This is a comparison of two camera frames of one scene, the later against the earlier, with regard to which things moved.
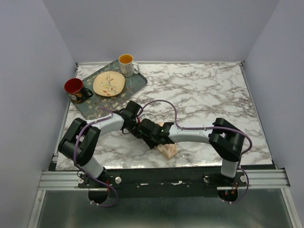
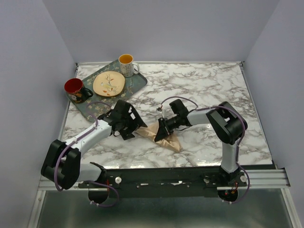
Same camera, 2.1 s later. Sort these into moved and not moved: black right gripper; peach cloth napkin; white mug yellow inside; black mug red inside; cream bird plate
Moved: black right gripper; peach cloth napkin
Not moved: white mug yellow inside; cream bird plate; black mug red inside
